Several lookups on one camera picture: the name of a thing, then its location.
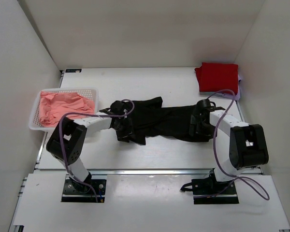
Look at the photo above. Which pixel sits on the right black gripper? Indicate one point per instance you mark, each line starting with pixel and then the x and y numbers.
pixel 195 120

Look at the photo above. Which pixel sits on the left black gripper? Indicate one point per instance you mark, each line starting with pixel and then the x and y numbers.
pixel 129 130

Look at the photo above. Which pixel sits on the black t shirt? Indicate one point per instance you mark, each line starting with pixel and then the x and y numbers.
pixel 150 119

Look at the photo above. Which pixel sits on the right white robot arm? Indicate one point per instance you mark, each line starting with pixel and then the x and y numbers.
pixel 247 144

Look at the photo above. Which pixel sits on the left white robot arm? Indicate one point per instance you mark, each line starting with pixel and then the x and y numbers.
pixel 67 139

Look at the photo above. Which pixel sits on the lavender folded t shirt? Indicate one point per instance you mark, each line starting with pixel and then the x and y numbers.
pixel 227 95

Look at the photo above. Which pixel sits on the red folded t shirt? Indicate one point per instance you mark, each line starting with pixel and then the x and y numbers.
pixel 213 77

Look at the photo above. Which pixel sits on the small dark label sticker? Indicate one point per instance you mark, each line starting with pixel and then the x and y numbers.
pixel 73 70

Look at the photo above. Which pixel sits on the pink t shirt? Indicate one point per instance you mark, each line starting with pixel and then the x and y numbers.
pixel 54 105

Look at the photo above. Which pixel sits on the white front board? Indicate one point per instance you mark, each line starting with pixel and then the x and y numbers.
pixel 140 203

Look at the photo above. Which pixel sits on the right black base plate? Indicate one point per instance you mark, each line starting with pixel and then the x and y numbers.
pixel 208 191

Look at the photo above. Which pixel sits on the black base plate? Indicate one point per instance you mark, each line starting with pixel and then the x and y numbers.
pixel 74 192
pixel 208 191

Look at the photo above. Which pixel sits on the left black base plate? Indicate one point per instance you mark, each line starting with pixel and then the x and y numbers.
pixel 74 192

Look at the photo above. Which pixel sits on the aluminium rail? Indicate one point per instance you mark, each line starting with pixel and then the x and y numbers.
pixel 257 170

